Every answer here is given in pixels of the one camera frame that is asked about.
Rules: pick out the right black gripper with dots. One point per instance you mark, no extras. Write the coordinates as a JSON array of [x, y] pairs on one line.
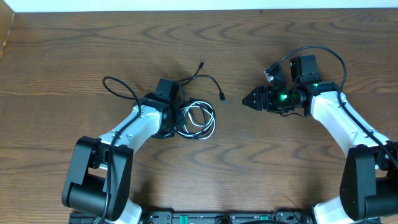
[[265, 99]]

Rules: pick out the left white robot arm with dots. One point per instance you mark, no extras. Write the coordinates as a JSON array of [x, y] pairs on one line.
[[98, 180]]

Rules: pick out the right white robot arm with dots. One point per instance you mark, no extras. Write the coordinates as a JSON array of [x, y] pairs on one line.
[[368, 187]]

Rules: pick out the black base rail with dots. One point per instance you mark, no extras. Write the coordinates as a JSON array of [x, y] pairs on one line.
[[283, 215]]

